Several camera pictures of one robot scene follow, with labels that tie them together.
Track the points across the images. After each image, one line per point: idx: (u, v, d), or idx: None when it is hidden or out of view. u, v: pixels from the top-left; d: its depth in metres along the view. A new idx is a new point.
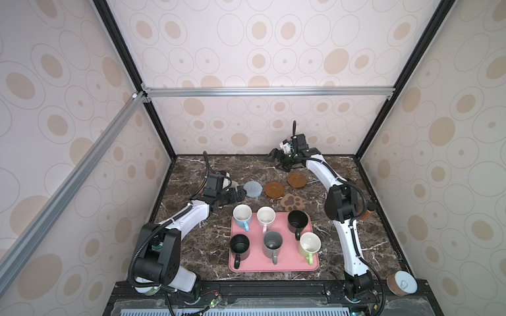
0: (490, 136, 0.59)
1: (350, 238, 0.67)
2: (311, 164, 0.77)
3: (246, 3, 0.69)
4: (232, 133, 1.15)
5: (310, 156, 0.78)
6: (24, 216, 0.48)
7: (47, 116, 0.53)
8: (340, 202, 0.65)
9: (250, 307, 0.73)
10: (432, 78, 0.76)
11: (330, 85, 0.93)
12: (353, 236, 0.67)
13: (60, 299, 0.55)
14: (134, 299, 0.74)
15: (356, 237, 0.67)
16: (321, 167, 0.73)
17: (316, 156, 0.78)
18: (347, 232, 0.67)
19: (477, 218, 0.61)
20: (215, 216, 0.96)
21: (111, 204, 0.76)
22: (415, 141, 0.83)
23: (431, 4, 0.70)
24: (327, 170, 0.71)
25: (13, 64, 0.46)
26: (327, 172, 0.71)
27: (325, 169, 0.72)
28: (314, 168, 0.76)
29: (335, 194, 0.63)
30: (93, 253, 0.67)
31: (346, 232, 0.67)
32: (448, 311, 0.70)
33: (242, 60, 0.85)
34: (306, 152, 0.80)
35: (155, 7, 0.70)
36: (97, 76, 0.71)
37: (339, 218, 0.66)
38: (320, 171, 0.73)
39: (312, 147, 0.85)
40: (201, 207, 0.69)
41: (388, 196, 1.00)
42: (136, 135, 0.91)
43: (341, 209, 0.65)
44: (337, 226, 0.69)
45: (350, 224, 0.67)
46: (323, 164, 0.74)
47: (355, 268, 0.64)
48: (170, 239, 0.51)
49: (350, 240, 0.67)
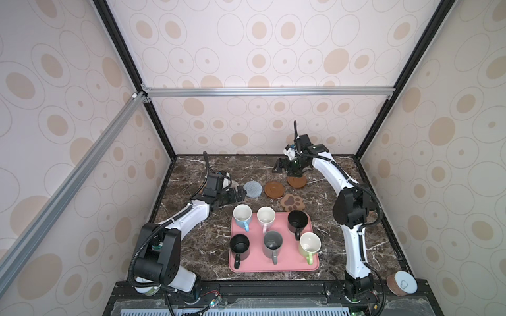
0: (490, 136, 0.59)
1: (356, 243, 0.63)
2: (319, 162, 0.70)
3: (246, 3, 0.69)
4: (232, 133, 1.15)
5: (317, 154, 0.71)
6: (24, 216, 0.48)
7: (47, 116, 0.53)
8: (350, 207, 0.59)
9: (250, 307, 0.73)
10: (431, 78, 0.77)
11: (330, 85, 0.93)
12: (360, 241, 0.63)
13: (60, 299, 0.55)
14: (134, 299, 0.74)
15: (364, 242, 0.64)
16: (329, 167, 0.67)
17: (324, 154, 0.71)
18: (354, 238, 0.63)
19: (477, 218, 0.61)
20: (215, 216, 0.96)
21: (111, 204, 0.76)
22: (415, 141, 0.83)
23: (430, 4, 0.70)
24: (337, 170, 0.65)
25: (14, 65, 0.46)
26: (337, 173, 0.65)
27: (334, 168, 0.66)
28: (323, 167, 0.69)
29: (347, 198, 0.58)
30: (93, 253, 0.67)
31: (354, 236, 0.63)
32: (448, 311, 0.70)
33: (242, 60, 0.85)
34: (313, 149, 0.73)
35: (155, 7, 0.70)
36: (97, 76, 0.71)
37: (348, 222, 0.61)
38: (329, 170, 0.67)
39: (319, 144, 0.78)
40: (201, 207, 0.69)
41: (388, 196, 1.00)
42: (136, 135, 0.91)
43: (351, 213, 0.60)
44: (344, 230, 0.65)
45: (360, 231, 0.63)
46: (332, 164, 0.68)
47: (358, 272, 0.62)
48: (170, 239, 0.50)
49: (357, 245, 0.64)
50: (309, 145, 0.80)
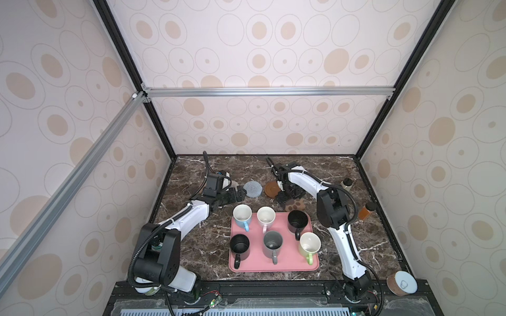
0: (490, 136, 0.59)
1: (346, 242, 0.65)
2: (293, 176, 0.76)
3: (246, 3, 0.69)
4: (232, 133, 1.15)
5: (291, 168, 0.78)
6: (24, 216, 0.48)
7: (47, 116, 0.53)
8: (330, 207, 0.62)
9: (250, 307, 0.73)
10: (431, 78, 0.77)
11: (330, 85, 0.93)
12: (349, 239, 0.65)
13: (61, 299, 0.56)
14: (134, 299, 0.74)
15: (352, 239, 0.66)
16: (303, 176, 0.73)
17: (298, 168, 0.78)
18: (343, 238, 0.65)
19: (477, 218, 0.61)
20: (215, 216, 0.96)
21: (111, 204, 0.76)
22: (415, 141, 0.83)
23: (431, 4, 0.70)
24: (310, 178, 0.71)
25: (14, 65, 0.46)
26: (311, 180, 0.70)
27: (308, 177, 0.72)
28: (298, 179, 0.75)
29: (324, 199, 0.61)
30: (93, 253, 0.67)
31: (342, 237, 0.64)
32: (448, 311, 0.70)
33: (242, 60, 0.85)
34: (286, 165, 0.81)
35: (155, 7, 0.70)
36: (96, 76, 0.71)
37: (333, 224, 0.63)
38: (303, 180, 0.72)
39: (291, 161, 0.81)
40: (201, 207, 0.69)
41: (388, 196, 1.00)
42: (136, 135, 0.91)
43: (334, 214, 0.63)
44: (333, 233, 0.66)
45: (346, 230, 0.65)
46: (305, 174, 0.74)
47: (354, 272, 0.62)
48: (169, 240, 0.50)
49: (347, 245, 0.65)
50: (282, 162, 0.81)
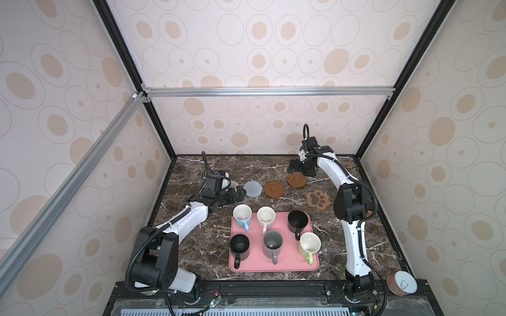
0: (490, 136, 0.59)
1: (356, 239, 0.65)
2: (322, 160, 0.75)
3: (246, 3, 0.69)
4: (232, 133, 1.15)
5: (323, 153, 0.76)
6: (24, 217, 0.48)
7: (47, 116, 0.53)
8: (348, 202, 0.62)
9: (250, 307, 0.73)
10: (431, 78, 0.77)
11: (330, 85, 0.93)
12: (359, 236, 0.65)
13: (61, 299, 0.56)
14: (134, 299, 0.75)
15: (362, 238, 0.65)
16: (332, 164, 0.71)
17: (329, 154, 0.76)
18: (354, 234, 0.65)
19: (477, 218, 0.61)
20: (215, 216, 0.96)
21: (111, 204, 0.76)
22: (416, 141, 0.83)
23: (430, 4, 0.70)
24: (338, 168, 0.69)
25: (14, 64, 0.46)
26: (339, 171, 0.68)
27: (336, 166, 0.70)
28: (326, 165, 0.74)
29: (345, 193, 0.61)
30: (93, 253, 0.67)
31: (353, 232, 0.65)
32: (448, 311, 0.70)
33: (243, 59, 0.85)
34: (318, 149, 0.78)
35: (155, 7, 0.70)
36: (96, 76, 0.71)
37: (347, 217, 0.64)
38: (331, 168, 0.71)
39: (325, 145, 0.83)
40: (199, 209, 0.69)
41: (388, 196, 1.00)
42: (136, 135, 0.91)
43: (350, 209, 0.63)
44: (344, 227, 0.68)
45: (359, 226, 0.65)
46: (335, 162, 0.72)
47: (358, 268, 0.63)
48: (167, 244, 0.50)
49: (356, 241, 0.65)
50: (316, 145, 0.85)
